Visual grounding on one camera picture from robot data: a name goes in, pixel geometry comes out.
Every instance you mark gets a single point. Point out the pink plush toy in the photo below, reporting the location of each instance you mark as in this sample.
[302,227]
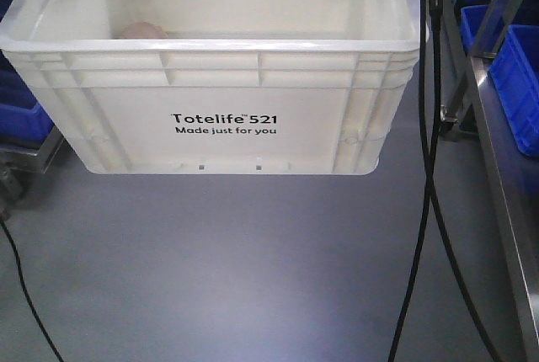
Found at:
[143,31]

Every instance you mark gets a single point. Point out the white plastic Totelife tote box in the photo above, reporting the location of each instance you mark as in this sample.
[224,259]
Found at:
[239,86]

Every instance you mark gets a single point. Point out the metal shelf rack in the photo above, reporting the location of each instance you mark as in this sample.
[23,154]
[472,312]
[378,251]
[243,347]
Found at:
[476,30]

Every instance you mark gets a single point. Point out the blue bin left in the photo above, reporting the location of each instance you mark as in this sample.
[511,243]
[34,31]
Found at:
[22,116]

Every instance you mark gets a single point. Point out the blue plastic bin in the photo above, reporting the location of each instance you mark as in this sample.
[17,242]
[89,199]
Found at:
[514,72]

